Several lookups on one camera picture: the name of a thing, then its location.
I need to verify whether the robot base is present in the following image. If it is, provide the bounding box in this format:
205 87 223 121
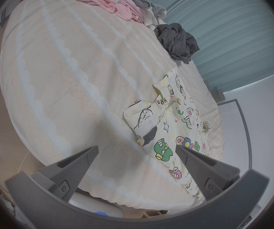
69 191 125 219

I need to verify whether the white printed pyjama top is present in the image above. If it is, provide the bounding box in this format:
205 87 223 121
123 68 211 200

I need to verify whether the grey bedside table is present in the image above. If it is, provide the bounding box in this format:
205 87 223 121
205 81 224 101

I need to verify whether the blue-green curtain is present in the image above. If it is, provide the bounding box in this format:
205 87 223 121
99 0 274 90

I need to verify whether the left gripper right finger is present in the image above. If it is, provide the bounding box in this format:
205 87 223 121
175 144 240 201

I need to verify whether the black shirt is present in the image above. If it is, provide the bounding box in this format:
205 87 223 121
154 22 200 65

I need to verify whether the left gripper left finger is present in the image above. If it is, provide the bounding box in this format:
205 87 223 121
32 146 100 202

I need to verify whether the pink garment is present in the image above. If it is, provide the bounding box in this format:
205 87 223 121
76 0 147 24

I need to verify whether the grey and white garment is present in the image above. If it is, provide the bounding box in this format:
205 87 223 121
123 0 167 30

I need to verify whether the bed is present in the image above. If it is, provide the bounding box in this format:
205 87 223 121
0 0 252 218

